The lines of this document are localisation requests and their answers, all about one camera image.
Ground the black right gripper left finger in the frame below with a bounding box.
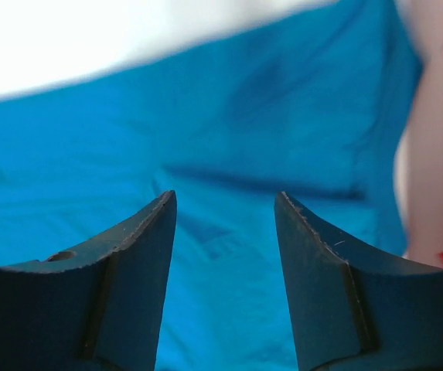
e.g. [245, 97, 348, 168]
[0, 191, 177, 370]

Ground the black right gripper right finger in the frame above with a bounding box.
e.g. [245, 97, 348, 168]
[274, 192, 443, 370]

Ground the blue t shirt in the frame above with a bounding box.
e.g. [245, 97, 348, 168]
[0, 1, 421, 370]

